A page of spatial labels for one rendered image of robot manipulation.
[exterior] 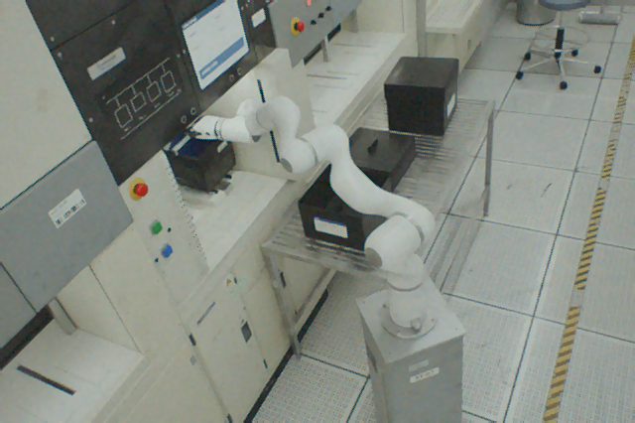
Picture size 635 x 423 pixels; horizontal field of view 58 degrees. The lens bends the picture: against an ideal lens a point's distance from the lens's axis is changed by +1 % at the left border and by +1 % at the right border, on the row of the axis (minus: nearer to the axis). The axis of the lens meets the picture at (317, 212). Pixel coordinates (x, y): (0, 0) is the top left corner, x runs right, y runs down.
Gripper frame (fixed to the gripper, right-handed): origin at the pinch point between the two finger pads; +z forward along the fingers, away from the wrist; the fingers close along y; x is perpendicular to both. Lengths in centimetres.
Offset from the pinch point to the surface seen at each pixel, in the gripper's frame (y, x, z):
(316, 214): -5, -30, -54
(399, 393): -46, -64, -99
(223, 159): 3.5, -17.8, -8.5
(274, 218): 0, -42, -29
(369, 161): 36, -33, -58
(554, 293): 65, -120, -135
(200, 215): -19.4, -29.3, -9.1
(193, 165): -10.5, -11.4, -5.8
